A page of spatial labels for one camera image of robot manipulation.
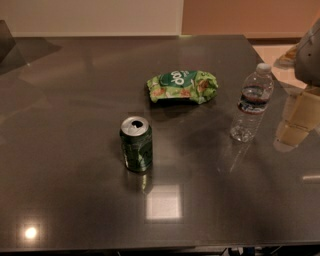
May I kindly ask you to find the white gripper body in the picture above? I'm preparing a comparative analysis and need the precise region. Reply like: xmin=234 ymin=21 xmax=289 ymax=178
xmin=295 ymin=18 xmax=320 ymax=87

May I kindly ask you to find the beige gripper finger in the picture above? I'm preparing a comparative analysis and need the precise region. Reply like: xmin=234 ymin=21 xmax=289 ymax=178
xmin=275 ymin=85 xmax=320 ymax=147

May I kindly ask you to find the clear plastic water bottle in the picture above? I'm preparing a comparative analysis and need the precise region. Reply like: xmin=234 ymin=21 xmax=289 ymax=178
xmin=230 ymin=63 xmax=274 ymax=142

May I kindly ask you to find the green chip bag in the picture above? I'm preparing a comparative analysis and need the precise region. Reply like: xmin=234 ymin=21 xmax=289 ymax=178
xmin=146 ymin=70 xmax=219 ymax=104

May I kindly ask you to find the green soda can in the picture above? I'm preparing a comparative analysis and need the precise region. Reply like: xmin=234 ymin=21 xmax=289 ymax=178
xmin=120 ymin=116 xmax=153 ymax=173

